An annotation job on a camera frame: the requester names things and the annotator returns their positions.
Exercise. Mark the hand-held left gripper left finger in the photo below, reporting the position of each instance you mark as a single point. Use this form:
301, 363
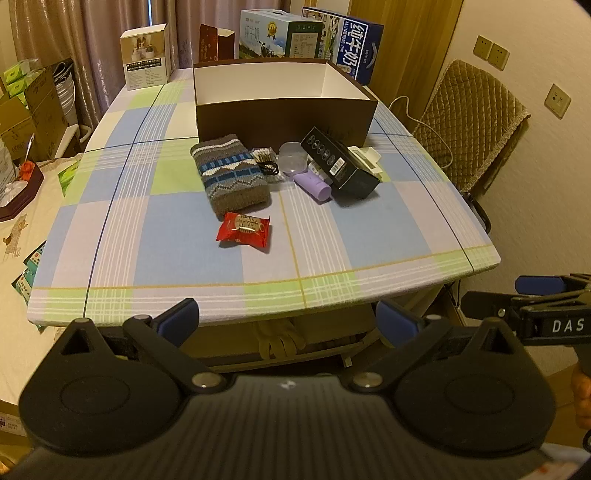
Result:
178, 319

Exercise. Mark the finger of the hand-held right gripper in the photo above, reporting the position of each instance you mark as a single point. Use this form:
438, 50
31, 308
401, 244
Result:
538, 284
489, 304

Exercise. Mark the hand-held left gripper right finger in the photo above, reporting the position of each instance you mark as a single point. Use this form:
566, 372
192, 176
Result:
396, 323

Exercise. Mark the red snack packet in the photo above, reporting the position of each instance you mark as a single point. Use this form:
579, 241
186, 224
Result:
242, 228

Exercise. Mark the grey knitted pouch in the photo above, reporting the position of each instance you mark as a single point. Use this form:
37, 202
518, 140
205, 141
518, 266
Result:
231, 180

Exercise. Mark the black product box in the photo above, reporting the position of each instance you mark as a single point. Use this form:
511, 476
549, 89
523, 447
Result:
351, 179

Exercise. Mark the purple tube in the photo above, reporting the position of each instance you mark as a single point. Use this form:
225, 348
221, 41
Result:
314, 185

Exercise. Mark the small white device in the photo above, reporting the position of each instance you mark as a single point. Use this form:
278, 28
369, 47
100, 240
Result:
364, 157

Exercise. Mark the white pill bottle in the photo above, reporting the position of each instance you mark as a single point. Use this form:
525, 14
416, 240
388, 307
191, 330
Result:
315, 170

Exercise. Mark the cotton swab bag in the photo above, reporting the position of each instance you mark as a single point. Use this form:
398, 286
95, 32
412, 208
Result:
263, 155

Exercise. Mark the clear plastic cup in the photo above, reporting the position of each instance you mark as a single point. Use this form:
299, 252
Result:
293, 159

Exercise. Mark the brown storage box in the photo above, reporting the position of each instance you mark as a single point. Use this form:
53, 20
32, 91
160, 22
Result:
277, 120

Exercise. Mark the person's right hand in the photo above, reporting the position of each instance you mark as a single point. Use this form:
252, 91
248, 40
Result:
581, 397

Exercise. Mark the green packet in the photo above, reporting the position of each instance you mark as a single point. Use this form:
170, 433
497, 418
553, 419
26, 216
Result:
69, 176

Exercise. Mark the chair with quilted cover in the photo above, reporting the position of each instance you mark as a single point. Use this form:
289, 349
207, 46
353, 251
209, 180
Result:
471, 115

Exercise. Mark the dark red tray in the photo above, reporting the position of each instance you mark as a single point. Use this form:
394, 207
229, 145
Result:
18, 194

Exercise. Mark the large cardboard box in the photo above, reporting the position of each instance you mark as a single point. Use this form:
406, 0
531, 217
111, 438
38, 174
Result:
46, 110

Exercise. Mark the white paper bag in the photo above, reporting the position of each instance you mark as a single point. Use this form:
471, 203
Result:
67, 92

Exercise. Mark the small cardboard box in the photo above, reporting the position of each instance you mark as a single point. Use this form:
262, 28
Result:
16, 124

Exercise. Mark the white appliance box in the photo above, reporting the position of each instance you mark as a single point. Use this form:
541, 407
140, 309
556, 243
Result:
145, 60

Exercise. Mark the blue milk carton box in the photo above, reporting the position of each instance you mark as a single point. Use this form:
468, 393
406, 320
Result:
355, 50

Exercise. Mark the dark red paper box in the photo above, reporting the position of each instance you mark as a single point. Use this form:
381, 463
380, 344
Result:
224, 46

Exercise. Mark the green tissue pack bundle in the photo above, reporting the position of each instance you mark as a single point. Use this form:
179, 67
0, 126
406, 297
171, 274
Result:
21, 76

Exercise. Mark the green milk carton box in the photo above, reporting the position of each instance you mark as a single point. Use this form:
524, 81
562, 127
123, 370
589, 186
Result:
268, 39

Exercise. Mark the beige curtain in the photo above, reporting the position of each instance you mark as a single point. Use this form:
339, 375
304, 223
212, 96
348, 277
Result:
69, 27

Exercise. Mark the beige wall socket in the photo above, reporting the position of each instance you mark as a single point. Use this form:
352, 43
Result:
482, 46
557, 100
499, 56

